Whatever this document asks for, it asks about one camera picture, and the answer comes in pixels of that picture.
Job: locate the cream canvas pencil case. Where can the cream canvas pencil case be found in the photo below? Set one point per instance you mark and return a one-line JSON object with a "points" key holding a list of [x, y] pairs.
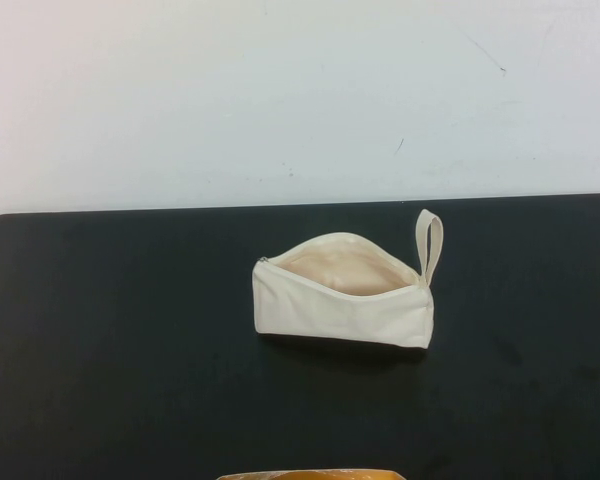
{"points": [[340, 312]]}

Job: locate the yellow tan box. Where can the yellow tan box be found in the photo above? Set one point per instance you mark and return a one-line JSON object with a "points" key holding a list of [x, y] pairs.
{"points": [[305, 472]]}

